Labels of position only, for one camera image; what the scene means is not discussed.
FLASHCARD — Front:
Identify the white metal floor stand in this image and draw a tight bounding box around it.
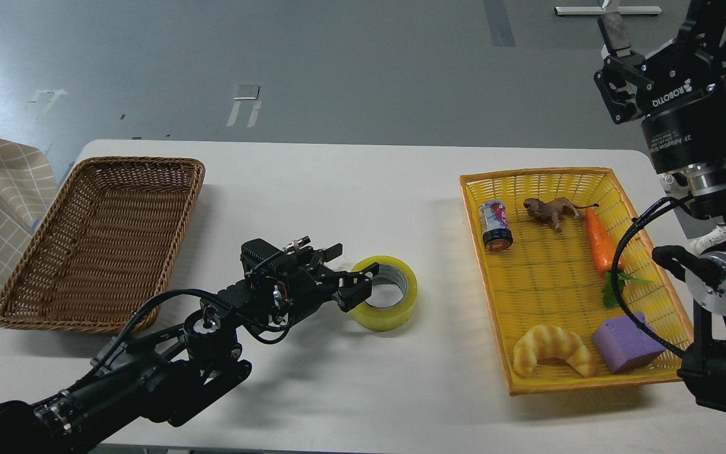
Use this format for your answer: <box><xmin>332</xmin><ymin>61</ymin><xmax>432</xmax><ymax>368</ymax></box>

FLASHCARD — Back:
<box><xmin>553</xmin><ymin>1</ymin><xmax>663</xmax><ymax>17</ymax></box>

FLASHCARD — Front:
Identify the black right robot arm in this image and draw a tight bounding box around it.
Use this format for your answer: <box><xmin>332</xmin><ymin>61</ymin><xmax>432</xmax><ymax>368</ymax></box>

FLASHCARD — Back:
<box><xmin>594</xmin><ymin>1</ymin><xmax>726</xmax><ymax>413</ymax></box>

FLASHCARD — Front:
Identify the yellow tape roll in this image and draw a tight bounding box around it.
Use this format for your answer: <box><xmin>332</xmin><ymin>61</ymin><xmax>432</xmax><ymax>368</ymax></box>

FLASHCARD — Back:
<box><xmin>350</xmin><ymin>255</ymin><xmax>418</xmax><ymax>332</ymax></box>

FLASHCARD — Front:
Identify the yellow plastic basket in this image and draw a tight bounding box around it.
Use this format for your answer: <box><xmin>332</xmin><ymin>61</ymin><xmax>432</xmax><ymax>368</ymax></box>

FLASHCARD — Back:
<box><xmin>459</xmin><ymin>167</ymin><xmax>682</xmax><ymax>396</ymax></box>

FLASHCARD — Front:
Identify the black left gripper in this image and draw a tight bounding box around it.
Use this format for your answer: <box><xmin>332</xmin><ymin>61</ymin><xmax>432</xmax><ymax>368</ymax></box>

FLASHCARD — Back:
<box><xmin>277</xmin><ymin>243</ymin><xmax>380</xmax><ymax>316</ymax></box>

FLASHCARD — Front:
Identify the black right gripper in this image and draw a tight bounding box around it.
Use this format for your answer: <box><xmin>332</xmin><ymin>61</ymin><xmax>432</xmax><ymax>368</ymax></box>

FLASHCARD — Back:
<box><xmin>594</xmin><ymin>1</ymin><xmax>726</xmax><ymax>173</ymax></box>

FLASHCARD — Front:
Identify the small drink can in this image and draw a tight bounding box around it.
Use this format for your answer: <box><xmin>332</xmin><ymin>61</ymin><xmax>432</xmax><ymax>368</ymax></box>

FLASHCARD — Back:
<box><xmin>478</xmin><ymin>199</ymin><xmax>514</xmax><ymax>253</ymax></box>

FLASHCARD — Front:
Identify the orange toy carrot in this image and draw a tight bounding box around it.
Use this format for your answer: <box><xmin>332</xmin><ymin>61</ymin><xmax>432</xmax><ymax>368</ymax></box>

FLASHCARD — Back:
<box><xmin>584</xmin><ymin>207</ymin><xmax>619</xmax><ymax>309</ymax></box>

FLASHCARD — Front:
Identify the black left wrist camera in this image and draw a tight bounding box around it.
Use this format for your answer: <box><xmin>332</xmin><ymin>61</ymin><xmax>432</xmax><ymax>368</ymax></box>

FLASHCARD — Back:
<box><xmin>240</xmin><ymin>236</ymin><xmax>314</xmax><ymax>277</ymax></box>

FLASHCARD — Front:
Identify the white sneaker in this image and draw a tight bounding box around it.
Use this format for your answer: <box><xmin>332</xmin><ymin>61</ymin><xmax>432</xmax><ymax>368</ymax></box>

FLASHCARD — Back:
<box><xmin>688</xmin><ymin>223</ymin><xmax>726</xmax><ymax>255</ymax></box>
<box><xmin>657</xmin><ymin>173</ymin><xmax>688</xmax><ymax>193</ymax></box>

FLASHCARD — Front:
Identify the toy croissant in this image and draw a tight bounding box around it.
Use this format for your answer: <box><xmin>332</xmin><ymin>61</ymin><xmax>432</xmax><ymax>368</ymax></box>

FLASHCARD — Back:
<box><xmin>512</xmin><ymin>324</ymin><xmax>597</xmax><ymax>378</ymax></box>

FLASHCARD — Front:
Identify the purple foam block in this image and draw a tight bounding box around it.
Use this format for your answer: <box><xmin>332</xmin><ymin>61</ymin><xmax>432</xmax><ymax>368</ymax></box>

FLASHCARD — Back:
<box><xmin>591</xmin><ymin>315</ymin><xmax>666</xmax><ymax>375</ymax></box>

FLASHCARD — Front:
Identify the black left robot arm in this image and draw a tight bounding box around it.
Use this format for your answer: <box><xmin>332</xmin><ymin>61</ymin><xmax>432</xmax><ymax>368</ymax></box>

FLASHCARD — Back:
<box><xmin>0</xmin><ymin>237</ymin><xmax>381</xmax><ymax>453</ymax></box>

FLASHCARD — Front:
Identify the brown wicker basket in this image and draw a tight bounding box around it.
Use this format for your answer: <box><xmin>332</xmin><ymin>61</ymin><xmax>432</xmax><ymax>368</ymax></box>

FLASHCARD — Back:
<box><xmin>0</xmin><ymin>157</ymin><xmax>205</xmax><ymax>334</ymax></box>

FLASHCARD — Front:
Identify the brown toy lion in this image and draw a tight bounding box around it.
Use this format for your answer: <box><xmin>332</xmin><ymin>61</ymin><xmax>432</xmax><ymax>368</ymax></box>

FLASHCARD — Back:
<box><xmin>522</xmin><ymin>197</ymin><xmax>600</xmax><ymax>233</ymax></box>

